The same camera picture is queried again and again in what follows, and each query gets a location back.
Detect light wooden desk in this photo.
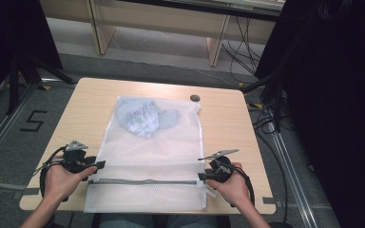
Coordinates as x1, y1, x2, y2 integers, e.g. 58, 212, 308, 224
39, 0, 287, 68

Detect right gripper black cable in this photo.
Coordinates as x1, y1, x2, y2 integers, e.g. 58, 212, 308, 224
218, 161, 257, 208

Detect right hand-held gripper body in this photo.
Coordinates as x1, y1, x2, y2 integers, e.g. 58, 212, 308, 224
198, 148, 240, 183

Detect pale printed garment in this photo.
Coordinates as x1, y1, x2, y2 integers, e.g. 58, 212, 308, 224
115, 98, 182, 140

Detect person's left hand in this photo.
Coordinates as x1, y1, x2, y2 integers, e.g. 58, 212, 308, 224
44, 154, 98, 202

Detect wooden table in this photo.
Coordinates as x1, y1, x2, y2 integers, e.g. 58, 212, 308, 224
19, 77, 278, 216

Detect white mesh laundry bag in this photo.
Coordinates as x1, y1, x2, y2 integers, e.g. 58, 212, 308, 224
83, 95, 219, 214

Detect person's legs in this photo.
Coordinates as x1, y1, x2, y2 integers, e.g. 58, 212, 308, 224
98, 212, 220, 228

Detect aluminium floor rail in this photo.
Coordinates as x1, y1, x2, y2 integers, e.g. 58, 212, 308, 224
267, 122, 318, 228
0, 83, 39, 172

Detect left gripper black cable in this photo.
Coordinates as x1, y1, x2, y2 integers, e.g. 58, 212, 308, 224
30, 145, 69, 202

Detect black tripod stand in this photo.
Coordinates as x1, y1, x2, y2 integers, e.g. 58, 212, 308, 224
240, 67, 287, 133
5, 53, 78, 116

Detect black curtain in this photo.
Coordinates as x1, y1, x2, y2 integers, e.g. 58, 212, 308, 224
0, 0, 64, 108
254, 0, 365, 228

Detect bundle of black floor cables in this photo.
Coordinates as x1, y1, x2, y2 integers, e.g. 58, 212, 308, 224
221, 16, 267, 84

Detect person's right hand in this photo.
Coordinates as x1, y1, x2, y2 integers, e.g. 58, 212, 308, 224
205, 161, 252, 208

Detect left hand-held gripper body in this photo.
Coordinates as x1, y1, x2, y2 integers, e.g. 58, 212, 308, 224
56, 140, 98, 175

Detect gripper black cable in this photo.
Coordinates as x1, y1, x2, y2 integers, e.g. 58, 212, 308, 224
30, 145, 69, 202
218, 161, 257, 208

